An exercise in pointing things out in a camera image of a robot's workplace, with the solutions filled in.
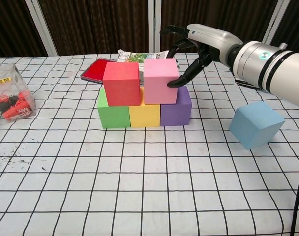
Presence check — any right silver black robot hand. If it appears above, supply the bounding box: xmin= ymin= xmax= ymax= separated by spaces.
xmin=159 ymin=23 xmax=243 ymax=89

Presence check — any pink foam cube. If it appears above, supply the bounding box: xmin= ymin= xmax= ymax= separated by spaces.
xmin=143 ymin=58 xmax=179 ymax=105

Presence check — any purple foam cube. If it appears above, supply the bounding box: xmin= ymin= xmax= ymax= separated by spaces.
xmin=160 ymin=85 xmax=192 ymax=127

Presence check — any red foam cube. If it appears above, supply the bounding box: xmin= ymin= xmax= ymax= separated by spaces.
xmin=102 ymin=61 xmax=142 ymax=107

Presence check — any blue foam cube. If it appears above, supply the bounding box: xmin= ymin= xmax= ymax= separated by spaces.
xmin=228 ymin=100 xmax=286 ymax=150

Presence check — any yellow foam cube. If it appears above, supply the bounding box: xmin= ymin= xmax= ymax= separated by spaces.
xmin=128 ymin=86 xmax=162 ymax=128

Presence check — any green foam cube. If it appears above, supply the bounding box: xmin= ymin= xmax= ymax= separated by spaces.
xmin=97 ymin=87 xmax=131 ymax=129

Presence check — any dark brown partition panel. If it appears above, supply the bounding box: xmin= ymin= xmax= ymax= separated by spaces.
xmin=0 ymin=0 xmax=48 ymax=59
xmin=160 ymin=0 xmax=279 ymax=54
xmin=267 ymin=0 xmax=299 ymax=54
xmin=38 ymin=0 xmax=150 ymax=56

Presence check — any crumpled white snack bag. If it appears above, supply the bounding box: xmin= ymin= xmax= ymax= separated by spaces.
xmin=117 ymin=49 xmax=175 ymax=87

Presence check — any red ink pad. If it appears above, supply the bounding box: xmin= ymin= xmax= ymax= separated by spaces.
xmin=80 ymin=58 xmax=117 ymax=84

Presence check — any plastic bag of small items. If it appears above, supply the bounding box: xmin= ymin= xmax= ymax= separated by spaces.
xmin=0 ymin=63 xmax=36 ymax=120

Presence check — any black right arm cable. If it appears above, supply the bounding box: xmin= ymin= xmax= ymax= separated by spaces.
xmin=291 ymin=136 xmax=299 ymax=236

